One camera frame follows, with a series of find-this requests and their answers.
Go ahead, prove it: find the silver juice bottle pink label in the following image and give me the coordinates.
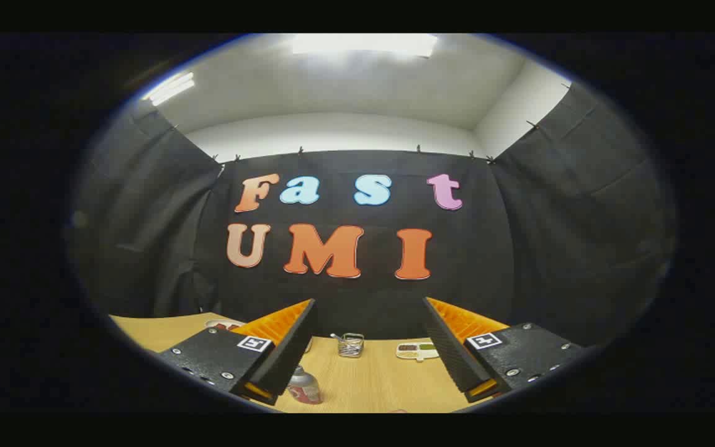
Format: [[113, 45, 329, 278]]
[[287, 366, 323, 405]]

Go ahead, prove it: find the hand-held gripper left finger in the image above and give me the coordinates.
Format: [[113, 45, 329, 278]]
[[158, 298, 318, 407]]

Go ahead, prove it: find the wooden table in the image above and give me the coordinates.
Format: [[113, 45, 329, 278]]
[[109, 312, 501, 413]]

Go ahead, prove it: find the small clear glass jar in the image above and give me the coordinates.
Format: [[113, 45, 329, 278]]
[[331, 333, 365, 359]]

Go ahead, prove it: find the ceiling tube light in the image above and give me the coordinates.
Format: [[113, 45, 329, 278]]
[[142, 72, 196, 106]]

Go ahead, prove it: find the white compartment tray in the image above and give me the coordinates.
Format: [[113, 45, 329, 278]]
[[396, 341, 440, 362]]

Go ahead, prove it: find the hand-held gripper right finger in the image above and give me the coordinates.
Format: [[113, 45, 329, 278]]
[[421, 297, 585, 404]]

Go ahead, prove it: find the black backdrop cloth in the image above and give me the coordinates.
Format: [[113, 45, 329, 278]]
[[66, 81, 675, 348]]

